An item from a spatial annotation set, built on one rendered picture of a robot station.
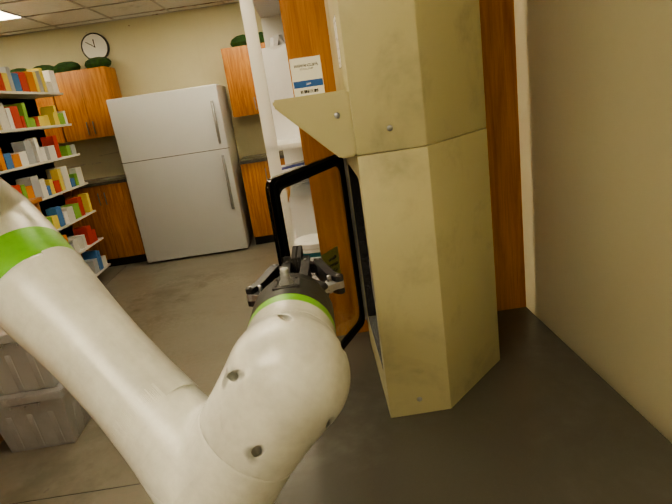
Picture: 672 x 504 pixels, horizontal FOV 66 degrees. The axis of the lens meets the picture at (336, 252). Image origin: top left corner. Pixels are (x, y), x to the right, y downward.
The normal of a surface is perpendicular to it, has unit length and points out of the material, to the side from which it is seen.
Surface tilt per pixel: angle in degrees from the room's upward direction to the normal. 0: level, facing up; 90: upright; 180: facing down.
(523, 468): 0
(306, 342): 40
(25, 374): 95
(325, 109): 90
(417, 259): 90
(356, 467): 0
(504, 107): 90
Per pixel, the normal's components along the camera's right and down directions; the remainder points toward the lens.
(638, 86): -0.99, 0.15
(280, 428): 0.06, 0.41
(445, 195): 0.74, 0.09
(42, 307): -0.03, -0.37
